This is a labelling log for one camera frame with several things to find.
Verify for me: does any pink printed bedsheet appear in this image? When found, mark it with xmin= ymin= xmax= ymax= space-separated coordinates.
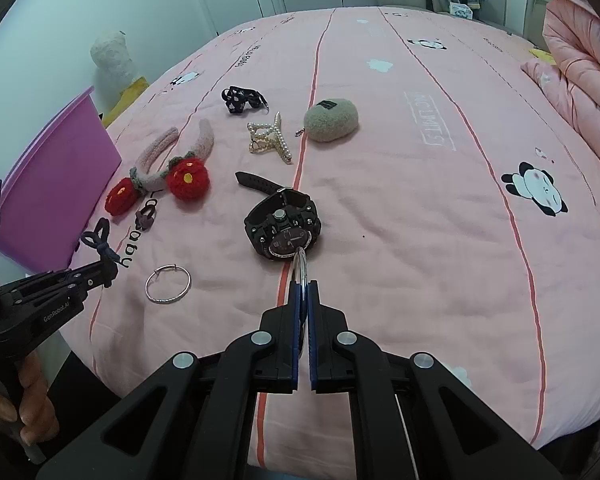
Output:
xmin=65 ymin=5 xmax=600 ymax=468

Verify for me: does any yellow and white alpaca plush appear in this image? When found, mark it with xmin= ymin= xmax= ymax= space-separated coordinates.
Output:
xmin=90 ymin=30 xmax=151 ymax=128

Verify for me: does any beige headboard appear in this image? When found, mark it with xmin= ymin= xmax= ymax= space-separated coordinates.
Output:
xmin=522 ymin=0 xmax=567 ymax=47

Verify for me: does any pink quilt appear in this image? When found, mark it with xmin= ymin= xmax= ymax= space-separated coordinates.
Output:
xmin=520 ymin=0 xmax=600 ymax=186

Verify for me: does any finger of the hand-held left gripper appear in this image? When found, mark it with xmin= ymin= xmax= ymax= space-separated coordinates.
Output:
xmin=0 ymin=259 xmax=112 ymax=297
xmin=15 ymin=263 xmax=119 ymax=311

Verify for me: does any black wrist watch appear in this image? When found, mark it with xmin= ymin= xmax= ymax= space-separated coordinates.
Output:
xmin=235 ymin=171 xmax=322 ymax=262

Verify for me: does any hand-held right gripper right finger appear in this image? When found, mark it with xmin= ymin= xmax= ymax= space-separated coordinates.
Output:
xmin=305 ymin=280 xmax=563 ymax=480

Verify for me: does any purple plastic tub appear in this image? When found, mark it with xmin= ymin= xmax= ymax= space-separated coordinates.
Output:
xmin=0 ymin=86 xmax=123 ymax=269

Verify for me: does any pearl hair claw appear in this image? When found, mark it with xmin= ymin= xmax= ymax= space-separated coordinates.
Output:
xmin=246 ymin=111 xmax=294 ymax=165

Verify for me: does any beige fuzzy pouch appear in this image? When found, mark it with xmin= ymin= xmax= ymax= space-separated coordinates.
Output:
xmin=294 ymin=98 xmax=362 ymax=144

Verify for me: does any person's left hand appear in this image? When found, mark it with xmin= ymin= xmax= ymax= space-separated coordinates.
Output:
xmin=0 ymin=349 xmax=61 ymax=446

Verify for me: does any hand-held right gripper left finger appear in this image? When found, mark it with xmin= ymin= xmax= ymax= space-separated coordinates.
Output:
xmin=35 ymin=280 xmax=306 ymax=480

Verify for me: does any pink headband with red flowers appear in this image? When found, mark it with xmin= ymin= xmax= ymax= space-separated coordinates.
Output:
xmin=105 ymin=119 xmax=216 ymax=217

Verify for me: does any black polka-dot bow clip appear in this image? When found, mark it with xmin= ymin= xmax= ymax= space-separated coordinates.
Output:
xmin=221 ymin=85 xmax=271 ymax=115

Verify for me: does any dark blue bow hair tie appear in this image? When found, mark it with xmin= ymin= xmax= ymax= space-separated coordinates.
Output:
xmin=80 ymin=217 xmax=131 ymax=272

